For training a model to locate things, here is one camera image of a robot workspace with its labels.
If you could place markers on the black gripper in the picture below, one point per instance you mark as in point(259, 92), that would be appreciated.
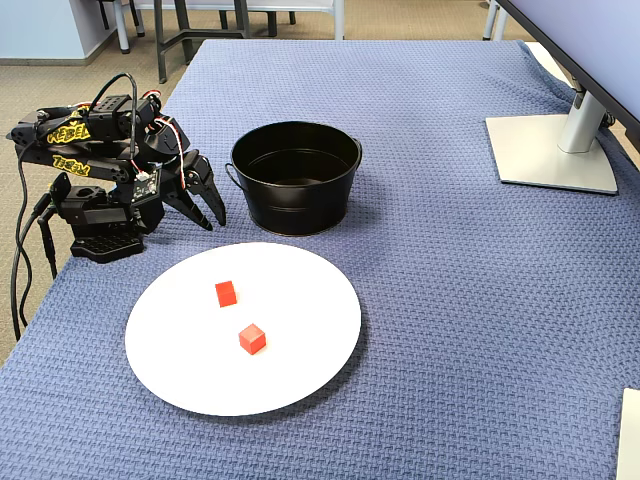
point(194, 176)

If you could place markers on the red cube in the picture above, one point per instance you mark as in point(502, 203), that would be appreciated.
point(251, 341)
point(226, 295)

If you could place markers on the white round plate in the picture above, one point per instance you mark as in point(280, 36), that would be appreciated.
point(300, 310)

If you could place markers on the black metal bucket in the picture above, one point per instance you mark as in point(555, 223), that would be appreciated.
point(300, 212)

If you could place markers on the light grey furniture leg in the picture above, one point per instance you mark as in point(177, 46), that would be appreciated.
point(123, 30)

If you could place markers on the black chair legs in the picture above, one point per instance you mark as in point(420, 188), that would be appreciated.
point(139, 20)

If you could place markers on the white furniture leg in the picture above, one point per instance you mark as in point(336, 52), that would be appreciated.
point(339, 20)

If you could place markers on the blue woven table cloth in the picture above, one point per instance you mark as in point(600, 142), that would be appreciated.
point(450, 300)

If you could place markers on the grey furniture legs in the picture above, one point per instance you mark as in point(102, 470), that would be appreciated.
point(492, 20)

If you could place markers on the silver monitor stand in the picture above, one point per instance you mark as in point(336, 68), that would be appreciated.
point(550, 160)

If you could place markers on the computer monitor screen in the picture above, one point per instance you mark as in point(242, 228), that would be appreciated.
point(600, 40)

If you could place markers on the white flat board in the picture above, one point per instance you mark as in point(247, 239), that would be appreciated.
point(631, 435)

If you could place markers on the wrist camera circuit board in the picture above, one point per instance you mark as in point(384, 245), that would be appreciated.
point(145, 187)

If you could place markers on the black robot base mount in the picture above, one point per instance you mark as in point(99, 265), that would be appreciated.
point(100, 220)

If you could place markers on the dark grey table leg frame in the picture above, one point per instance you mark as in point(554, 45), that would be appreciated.
point(161, 45)

